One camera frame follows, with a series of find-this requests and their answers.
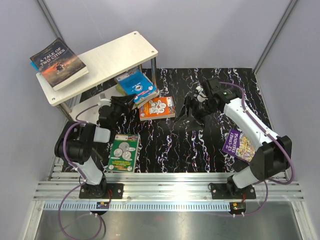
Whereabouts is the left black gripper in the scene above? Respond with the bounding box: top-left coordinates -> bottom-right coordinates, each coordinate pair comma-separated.
108,93 -> 137,128

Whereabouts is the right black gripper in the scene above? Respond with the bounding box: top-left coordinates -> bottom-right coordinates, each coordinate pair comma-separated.
174,96 -> 219,133

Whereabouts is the green 65-storey treehouse book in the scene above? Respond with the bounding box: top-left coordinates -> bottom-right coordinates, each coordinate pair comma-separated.
115,84 -> 160,109

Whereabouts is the light blue paperback book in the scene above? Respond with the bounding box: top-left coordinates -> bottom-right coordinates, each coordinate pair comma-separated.
115,68 -> 156,104

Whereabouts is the orange paperback book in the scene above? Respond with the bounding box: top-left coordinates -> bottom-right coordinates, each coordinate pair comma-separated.
139,96 -> 176,121

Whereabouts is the dark green paperback book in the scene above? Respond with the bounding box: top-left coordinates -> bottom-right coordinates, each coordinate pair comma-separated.
107,134 -> 140,173

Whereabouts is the purple 52-storey treehouse book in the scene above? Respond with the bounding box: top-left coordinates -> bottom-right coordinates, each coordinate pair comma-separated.
222,129 -> 255,163

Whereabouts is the dark tale of two cities book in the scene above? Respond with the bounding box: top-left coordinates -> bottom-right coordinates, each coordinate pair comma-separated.
30,37 -> 89,91

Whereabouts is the blue 91-storey treehouse book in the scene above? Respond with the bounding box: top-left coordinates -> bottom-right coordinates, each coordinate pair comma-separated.
30,61 -> 40,72

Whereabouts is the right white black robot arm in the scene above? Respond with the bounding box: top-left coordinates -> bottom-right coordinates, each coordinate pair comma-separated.
175,77 -> 295,199

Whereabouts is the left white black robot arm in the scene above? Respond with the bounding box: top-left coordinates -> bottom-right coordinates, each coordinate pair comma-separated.
54,93 -> 137,199

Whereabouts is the white two-tier metal shelf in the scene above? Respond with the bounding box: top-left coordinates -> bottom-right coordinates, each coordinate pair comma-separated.
36,31 -> 158,123

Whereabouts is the black marble pattern mat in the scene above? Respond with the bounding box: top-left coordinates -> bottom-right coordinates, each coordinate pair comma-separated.
116,68 -> 271,173

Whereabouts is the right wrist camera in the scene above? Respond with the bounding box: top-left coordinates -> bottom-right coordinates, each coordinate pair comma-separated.
193,86 -> 208,103

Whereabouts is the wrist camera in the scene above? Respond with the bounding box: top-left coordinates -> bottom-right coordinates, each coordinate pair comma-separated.
97,93 -> 111,106
193,86 -> 208,103

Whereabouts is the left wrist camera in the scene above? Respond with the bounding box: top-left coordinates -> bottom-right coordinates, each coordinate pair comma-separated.
97,93 -> 111,106

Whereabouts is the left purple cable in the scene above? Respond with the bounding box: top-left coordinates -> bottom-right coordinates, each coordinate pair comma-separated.
57,103 -> 109,240

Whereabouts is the aluminium mounting rail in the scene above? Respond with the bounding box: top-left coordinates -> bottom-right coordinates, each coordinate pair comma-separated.
33,172 -> 304,202

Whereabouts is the white slotted cable duct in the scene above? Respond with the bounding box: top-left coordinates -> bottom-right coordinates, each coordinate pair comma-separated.
44,201 -> 246,212

